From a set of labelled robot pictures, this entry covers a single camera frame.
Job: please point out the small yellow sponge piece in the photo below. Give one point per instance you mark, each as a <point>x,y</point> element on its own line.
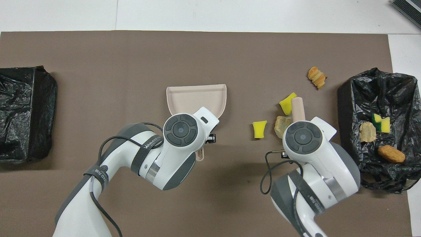
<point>259,129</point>

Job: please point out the yellow sponge with notch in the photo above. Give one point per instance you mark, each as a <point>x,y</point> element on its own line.
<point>383,125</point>

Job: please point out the beige plastic dustpan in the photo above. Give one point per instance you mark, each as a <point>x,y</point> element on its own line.
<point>197,98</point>

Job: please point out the brown paper table mat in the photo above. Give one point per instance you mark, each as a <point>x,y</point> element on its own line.
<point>197,49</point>

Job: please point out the grey ribbed device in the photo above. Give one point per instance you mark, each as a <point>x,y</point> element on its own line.
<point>409,8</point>

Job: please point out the beige hand brush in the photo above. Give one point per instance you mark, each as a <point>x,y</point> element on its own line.
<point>298,108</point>

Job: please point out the toy croissant pastry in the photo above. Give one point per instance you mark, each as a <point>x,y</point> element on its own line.
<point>280,126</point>
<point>316,77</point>
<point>367,132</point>

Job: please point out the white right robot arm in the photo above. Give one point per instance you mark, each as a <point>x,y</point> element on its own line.
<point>312,164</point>

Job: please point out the brown toy bread bun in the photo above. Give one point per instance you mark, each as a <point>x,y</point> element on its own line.
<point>391,154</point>

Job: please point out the bin lined with black bag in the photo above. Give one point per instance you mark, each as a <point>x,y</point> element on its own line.
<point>394,92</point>
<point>29,115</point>

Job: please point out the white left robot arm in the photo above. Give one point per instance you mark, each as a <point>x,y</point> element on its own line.
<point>177,154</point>

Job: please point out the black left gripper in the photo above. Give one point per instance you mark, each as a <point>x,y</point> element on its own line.
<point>210,138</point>

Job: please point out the large yellow sponge piece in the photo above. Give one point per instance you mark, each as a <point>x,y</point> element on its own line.
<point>285,104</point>

